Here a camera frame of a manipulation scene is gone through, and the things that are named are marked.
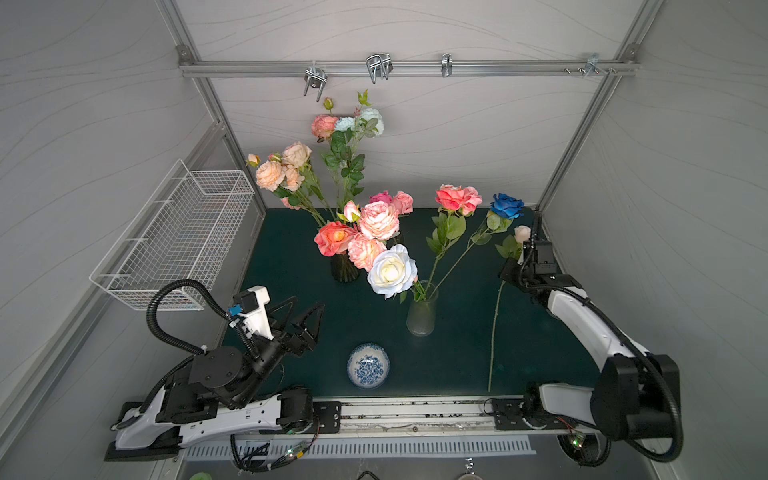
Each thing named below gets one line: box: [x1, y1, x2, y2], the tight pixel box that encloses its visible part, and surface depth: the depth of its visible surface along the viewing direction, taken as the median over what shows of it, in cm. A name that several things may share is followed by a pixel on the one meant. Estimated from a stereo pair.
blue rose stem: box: [428, 193, 525, 298], surface depth 65 cm
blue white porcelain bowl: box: [347, 343, 391, 390], surface depth 82 cm
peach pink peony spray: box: [245, 141, 333, 226], surface depth 74 cm
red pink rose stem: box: [425, 184, 482, 293], surface depth 66 cm
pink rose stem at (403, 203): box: [391, 190, 414, 216], surface depth 69 cm
